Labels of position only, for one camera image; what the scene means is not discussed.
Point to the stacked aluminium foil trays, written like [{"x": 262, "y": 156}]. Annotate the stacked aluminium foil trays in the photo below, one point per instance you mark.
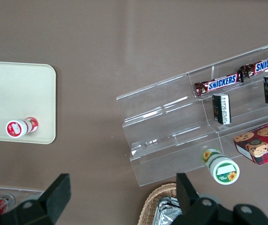
[{"x": 166, "y": 211}]

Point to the green sunflower yogurt cup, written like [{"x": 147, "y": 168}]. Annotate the green sunflower yogurt cup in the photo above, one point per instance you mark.
[{"x": 223, "y": 170}]

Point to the red tartan cookie box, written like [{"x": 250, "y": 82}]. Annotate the red tartan cookie box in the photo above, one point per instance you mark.
[{"x": 265, "y": 145}]

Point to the red strawberry yogurt cup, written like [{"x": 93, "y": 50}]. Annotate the red strawberry yogurt cup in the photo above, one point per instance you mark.
[{"x": 17, "y": 127}]

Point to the beige plastic serving tray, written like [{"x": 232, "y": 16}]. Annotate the beige plastic serving tray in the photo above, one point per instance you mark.
[{"x": 14, "y": 93}]

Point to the clear acrylic stepped stand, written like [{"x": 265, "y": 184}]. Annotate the clear acrylic stepped stand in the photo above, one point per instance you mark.
[{"x": 162, "y": 131}]

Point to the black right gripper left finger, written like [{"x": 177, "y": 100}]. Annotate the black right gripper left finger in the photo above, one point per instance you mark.
[{"x": 54, "y": 199}]

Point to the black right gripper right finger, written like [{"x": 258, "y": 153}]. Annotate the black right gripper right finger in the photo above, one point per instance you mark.
[{"x": 188, "y": 197}]

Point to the clear acrylic bottle stand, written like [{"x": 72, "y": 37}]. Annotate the clear acrylic bottle stand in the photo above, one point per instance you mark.
[{"x": 26, "y": 193}]

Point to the Snickers chocolate bar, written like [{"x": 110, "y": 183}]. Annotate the Snickers chocolate bar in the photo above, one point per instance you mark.
[
  {"x": 220, "y": 83},
  {"x": 265, "y": 65}
]

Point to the oval light wicker basket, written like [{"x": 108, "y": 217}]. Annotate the oval light wicker basket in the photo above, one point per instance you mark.
[{"x": 157, "y": 194}]

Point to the red cola bottle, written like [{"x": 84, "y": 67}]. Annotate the red cola bottle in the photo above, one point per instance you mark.
[{"x": 1, "y": 203}]

